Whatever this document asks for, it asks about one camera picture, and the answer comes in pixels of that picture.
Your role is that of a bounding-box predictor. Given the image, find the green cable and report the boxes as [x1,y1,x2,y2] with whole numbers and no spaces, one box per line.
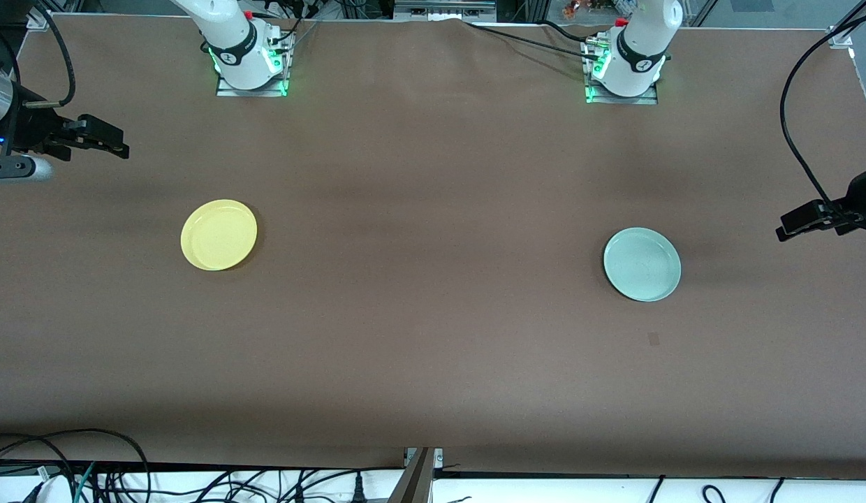
[73,461,98,503]

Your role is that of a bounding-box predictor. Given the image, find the brown table cover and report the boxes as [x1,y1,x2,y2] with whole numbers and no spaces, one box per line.
[0,14,866,470]

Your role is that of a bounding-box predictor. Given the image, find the metal rail with sockets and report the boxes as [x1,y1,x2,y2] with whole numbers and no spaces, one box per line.
[393,0,498,22]

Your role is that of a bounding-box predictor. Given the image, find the pale green plate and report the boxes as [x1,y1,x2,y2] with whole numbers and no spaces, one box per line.
[603,227,682,302]

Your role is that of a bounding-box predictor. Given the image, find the yellow plate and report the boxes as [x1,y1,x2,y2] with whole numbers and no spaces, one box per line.
[180,199,258,272]

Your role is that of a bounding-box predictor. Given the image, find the long black table cable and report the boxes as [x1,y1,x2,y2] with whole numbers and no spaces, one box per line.
[463,20,601,60]

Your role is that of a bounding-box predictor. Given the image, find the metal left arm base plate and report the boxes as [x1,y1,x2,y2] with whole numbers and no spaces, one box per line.
[583,35,661,105]

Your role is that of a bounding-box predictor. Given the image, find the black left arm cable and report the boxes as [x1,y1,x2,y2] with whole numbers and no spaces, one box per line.
[779,0,866,210]

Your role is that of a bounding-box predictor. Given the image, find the aluminium extrusion post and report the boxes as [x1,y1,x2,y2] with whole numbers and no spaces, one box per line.
[388,447,437,503]

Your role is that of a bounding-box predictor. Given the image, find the thick black looped cable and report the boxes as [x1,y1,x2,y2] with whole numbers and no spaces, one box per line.
[0,428,152,503]

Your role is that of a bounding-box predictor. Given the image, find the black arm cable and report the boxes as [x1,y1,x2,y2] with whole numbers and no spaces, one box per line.
[779,0,866,210]
[24,0,77,110]

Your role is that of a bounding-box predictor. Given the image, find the short black table cable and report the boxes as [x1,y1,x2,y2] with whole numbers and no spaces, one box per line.
[541,20,605,46]

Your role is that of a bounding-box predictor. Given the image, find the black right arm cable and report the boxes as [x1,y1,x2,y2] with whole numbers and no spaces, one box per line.
[24,0,77,110]

